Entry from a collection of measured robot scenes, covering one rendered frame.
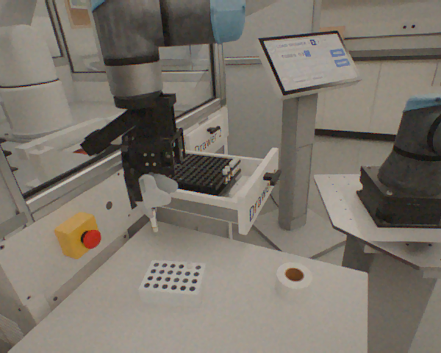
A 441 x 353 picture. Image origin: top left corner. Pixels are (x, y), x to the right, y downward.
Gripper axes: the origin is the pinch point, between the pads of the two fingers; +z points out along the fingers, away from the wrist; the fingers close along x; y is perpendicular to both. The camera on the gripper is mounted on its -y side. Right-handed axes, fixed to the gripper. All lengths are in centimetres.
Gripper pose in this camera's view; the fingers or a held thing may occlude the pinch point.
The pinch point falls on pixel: (148, 208)
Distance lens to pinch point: 52.8
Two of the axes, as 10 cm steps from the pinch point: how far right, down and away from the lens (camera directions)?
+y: 9.9, 0.2, -1.6
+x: 1.5, -4.6, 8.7
